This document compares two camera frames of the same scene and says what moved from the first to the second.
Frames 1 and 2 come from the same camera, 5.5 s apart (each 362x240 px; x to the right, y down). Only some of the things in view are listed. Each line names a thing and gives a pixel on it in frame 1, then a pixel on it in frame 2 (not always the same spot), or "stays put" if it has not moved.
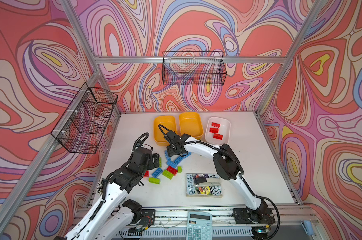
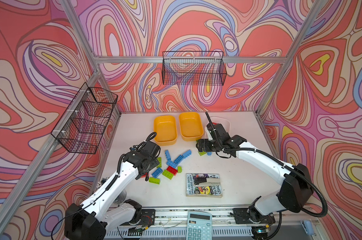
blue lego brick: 166,154 stays put
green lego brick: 153,180 stays put
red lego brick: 172,170 stays put
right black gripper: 170,151 -> 205,142
